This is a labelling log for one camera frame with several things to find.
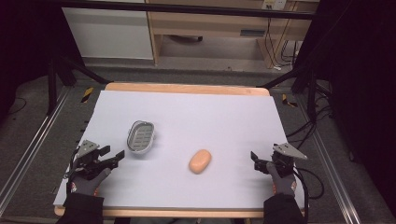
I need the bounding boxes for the wooden desk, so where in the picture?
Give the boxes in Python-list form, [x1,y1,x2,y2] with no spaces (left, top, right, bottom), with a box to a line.
[145,0,316,68]

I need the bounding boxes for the metal floor rail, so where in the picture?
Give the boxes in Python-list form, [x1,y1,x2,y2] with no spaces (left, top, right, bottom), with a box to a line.
[0,88,72,217]
[295,92,364,224]

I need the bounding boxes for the grey soap dish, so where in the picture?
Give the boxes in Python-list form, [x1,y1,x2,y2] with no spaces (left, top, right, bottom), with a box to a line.
[126,119,156,155]

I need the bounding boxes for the black curtain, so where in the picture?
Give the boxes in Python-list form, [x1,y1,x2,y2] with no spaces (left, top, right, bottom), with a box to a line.
[297,0,396,217]
[0,0,64,117]

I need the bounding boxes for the cables under desk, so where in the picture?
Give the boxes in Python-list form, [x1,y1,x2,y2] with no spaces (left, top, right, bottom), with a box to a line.
[263,18,301,71]

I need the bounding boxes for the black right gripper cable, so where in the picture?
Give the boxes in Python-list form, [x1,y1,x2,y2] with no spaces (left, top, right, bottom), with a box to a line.
[291,167,325,224]

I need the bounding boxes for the wooden table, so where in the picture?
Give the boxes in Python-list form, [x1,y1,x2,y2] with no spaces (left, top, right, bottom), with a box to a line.
[53,81,307,218]

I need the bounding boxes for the person's left hand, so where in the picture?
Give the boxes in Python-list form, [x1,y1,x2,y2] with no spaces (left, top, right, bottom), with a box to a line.
[66,167,112,198]

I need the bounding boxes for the black frame crossbar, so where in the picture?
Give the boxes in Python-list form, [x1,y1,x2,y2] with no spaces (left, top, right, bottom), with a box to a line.
[57,0,316,21]

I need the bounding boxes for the white cabinet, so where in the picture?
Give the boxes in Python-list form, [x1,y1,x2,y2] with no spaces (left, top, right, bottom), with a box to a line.
[61,7,154,61]

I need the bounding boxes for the person's right hand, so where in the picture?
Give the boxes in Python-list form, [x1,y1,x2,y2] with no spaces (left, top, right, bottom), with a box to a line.
[265,161,297,198]

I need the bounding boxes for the yellow black tape marker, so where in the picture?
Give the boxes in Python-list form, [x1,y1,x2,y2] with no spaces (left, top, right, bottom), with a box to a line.
[80,86,95,104]
[281,92,299,109]

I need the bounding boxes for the black frame strut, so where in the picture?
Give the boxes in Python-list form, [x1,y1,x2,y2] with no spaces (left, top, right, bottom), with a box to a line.
[256,63,319,123]
[46,55,110,117]

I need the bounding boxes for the white table sheet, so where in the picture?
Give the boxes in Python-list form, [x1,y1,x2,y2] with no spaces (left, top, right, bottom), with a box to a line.
[52,90,305,210]

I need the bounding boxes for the black floor cables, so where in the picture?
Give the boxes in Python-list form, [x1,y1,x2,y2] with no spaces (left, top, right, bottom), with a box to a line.
[285,79,335,149]

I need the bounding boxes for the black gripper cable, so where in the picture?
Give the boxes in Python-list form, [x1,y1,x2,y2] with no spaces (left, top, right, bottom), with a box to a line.
[291,167,325,224]
[63,147,80,190]

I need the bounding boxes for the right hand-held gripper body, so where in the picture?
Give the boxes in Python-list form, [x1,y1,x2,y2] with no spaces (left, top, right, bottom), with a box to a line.
[264,142,308,178]

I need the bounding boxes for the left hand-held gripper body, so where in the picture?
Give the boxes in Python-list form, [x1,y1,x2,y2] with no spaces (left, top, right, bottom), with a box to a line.
[73,139,110,181]

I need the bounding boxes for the white power strip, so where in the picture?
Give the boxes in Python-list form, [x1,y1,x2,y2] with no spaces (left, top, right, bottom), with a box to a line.
[261,0,288,11]

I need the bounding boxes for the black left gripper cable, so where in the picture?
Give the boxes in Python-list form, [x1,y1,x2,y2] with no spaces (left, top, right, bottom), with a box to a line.
[63,147,80,190]

